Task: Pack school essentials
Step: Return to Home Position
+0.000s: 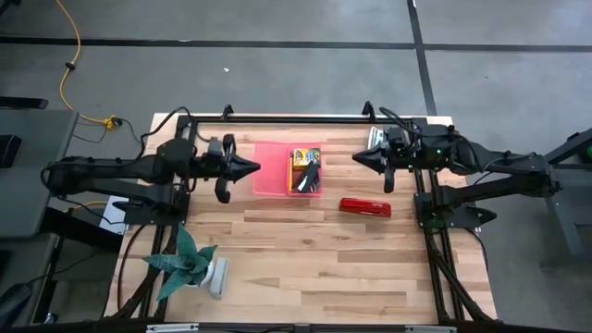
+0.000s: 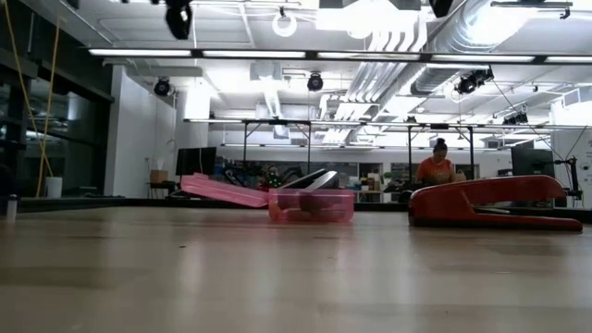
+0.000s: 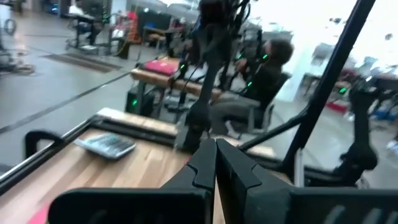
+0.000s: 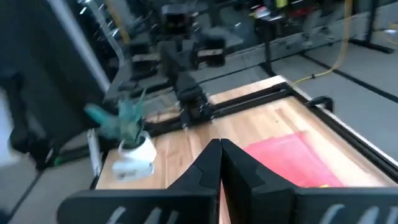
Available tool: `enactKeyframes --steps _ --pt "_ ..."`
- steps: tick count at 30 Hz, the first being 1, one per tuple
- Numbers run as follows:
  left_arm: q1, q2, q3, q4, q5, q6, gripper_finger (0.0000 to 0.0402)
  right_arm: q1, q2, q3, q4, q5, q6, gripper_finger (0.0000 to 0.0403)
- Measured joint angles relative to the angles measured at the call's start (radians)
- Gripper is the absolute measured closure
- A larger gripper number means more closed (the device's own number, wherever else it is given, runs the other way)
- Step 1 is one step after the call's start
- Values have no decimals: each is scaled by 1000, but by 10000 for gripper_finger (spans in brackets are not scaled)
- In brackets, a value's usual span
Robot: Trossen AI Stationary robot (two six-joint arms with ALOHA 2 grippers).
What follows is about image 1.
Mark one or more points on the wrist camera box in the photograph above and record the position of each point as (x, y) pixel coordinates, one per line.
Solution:
(215, 147)
(398, 136)

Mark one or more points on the black table clamp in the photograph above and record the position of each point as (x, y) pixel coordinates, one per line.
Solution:
(227, 112)
(368, 110)

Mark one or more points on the silver desk calculator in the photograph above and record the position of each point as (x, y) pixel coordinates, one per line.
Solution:
(375, 136)

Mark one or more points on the grey side table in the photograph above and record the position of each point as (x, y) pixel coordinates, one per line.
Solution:
(37, 194)

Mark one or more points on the black aluminium table frame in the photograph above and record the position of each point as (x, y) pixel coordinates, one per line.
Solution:
(277, 119)

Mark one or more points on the black stapler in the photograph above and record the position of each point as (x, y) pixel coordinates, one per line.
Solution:
(309, 176)

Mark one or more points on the light grey stapler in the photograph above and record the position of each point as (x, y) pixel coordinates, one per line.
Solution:
(219, 277)

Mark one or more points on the transparent pink pencil case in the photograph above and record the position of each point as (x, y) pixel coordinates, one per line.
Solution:
(270, 171)

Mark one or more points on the silver metal bracket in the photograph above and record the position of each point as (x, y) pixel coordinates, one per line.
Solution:
(171, 328)
(430, 329)

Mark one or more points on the red stapler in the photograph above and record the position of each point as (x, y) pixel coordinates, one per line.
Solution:
(365, 207)

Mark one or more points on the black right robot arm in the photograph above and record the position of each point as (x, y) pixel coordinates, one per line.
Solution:
(509, 166)

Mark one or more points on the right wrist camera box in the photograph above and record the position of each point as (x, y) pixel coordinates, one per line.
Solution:
(398, 136)

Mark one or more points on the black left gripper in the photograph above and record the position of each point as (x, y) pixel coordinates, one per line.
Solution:
(219, 167)

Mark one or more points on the green object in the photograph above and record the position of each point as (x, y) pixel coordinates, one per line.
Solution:
(588, 153)

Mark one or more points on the black device on side table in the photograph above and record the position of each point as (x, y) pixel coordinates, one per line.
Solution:
(9, 150)

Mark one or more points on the grey metal cart frame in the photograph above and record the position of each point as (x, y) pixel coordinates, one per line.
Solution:
(564, 231)

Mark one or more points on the white plant pot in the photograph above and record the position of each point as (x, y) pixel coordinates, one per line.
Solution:
(208, 276)

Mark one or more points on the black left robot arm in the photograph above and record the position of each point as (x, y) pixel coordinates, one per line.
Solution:
(106, 168)

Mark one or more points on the green artificial plant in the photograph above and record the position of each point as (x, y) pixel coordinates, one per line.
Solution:
(185, 263)

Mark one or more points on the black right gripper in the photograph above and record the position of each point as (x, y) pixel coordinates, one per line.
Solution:
(402, 157)

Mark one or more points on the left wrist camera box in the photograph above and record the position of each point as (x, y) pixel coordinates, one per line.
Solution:
(215, 147)

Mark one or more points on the yellow green crayon box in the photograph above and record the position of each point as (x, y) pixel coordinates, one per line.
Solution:
(303, 158)

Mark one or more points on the black flat bar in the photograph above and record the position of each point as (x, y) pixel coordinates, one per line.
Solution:
(23, 102)

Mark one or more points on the white box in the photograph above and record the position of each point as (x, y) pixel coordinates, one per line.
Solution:
(111, 219)

